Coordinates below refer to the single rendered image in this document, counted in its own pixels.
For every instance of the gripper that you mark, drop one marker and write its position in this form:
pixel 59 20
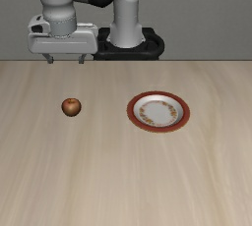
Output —
pixel 65 43

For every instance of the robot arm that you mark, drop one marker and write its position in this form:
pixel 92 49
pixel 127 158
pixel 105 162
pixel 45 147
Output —
pixel 126 17

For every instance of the red apple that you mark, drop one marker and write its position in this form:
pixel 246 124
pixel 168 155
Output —
pixel 71 106

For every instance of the red-rimmed white plate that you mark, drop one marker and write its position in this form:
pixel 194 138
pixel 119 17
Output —
pixel 158 112

